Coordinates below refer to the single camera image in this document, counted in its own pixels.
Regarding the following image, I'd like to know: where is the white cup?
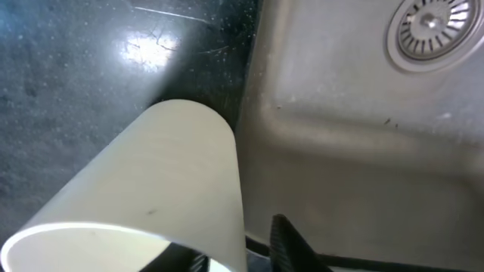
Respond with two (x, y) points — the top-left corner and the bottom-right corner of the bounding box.
(0, 98), (249, 272)

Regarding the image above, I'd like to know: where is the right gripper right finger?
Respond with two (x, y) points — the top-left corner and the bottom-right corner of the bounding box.
(268, 214), (334, 272)

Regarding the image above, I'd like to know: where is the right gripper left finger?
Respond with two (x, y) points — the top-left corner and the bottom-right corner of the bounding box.
(138, 241), (211, 272)

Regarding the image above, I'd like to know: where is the steel sink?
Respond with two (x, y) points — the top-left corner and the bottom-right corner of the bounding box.
(234, 0), (484, 271)

